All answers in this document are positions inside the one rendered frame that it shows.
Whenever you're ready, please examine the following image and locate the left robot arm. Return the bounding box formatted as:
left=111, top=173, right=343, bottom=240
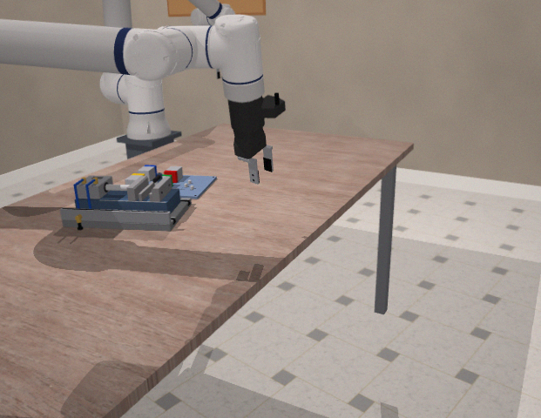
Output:
left=100, top=0, right=235, bottom=140

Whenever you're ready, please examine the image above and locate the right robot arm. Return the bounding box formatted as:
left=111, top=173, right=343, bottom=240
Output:
left=0, top=14, right=263, bottom=86

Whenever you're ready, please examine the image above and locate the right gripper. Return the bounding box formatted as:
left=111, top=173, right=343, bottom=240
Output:
left=223, top=78, right=286, bottom=185

